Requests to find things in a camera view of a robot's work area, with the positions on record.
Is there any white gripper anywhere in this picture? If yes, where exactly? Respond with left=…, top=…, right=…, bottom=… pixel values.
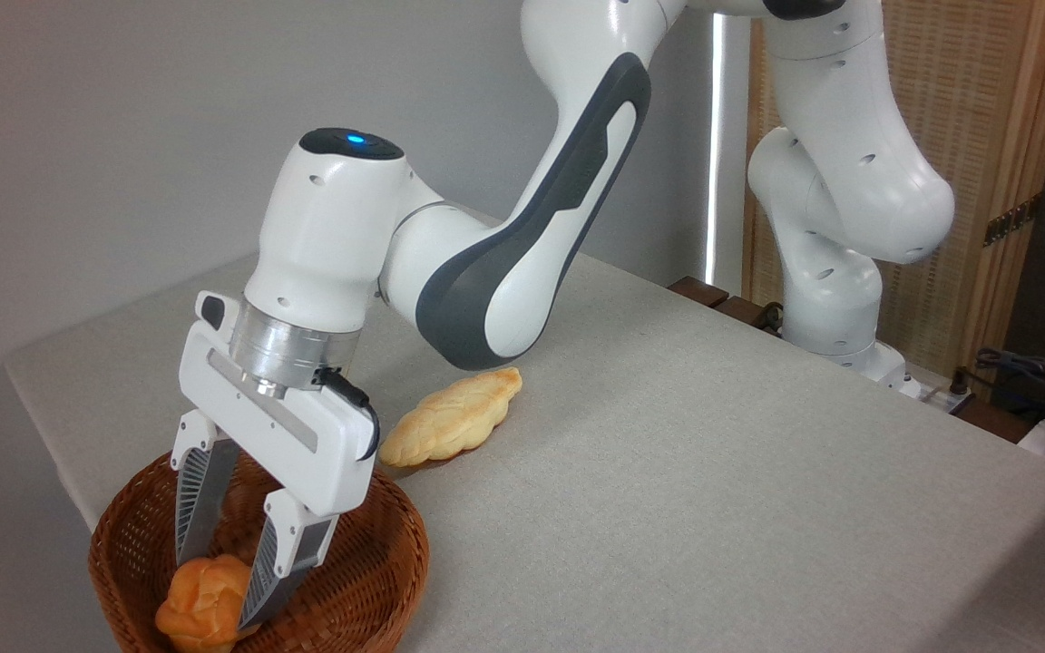
left=169, top=290, right=381, bottom=629

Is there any round knotted bread roll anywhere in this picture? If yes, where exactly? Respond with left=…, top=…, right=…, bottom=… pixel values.
left=155, top=555, right=260, bottom=653

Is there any long braided bread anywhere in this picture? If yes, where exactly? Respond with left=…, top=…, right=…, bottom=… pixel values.
left=380, top=366, right=523, bottom=469

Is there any brown wicker basket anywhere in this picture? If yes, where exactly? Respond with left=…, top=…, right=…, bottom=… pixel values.
left=88, top=449, right=431, bottom=653

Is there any grey tablecloth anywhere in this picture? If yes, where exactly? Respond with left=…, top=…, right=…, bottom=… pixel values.
left=4, top=218, right=1045, bottom=653

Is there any dark brown wooden block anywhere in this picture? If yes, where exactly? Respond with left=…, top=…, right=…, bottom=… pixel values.
left=713, top=295, right=785, bottom=335
left=668, top=276, right=730, bottom=309

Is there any metal screen hinge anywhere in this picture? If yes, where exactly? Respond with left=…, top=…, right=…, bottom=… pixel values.
left=983, top=195, right=1040, bottom=248

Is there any wooden rattan folding screen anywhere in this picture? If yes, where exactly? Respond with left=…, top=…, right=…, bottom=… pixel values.
left=742, top=0, right=1045, bottom=382

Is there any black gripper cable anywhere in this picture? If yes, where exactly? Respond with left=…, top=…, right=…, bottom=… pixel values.
left=314, top=365, right=382, bottom=463

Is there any bundle of dark cables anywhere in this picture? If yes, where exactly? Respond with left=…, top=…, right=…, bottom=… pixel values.
left=974, top=347, right=1045, bottom=427

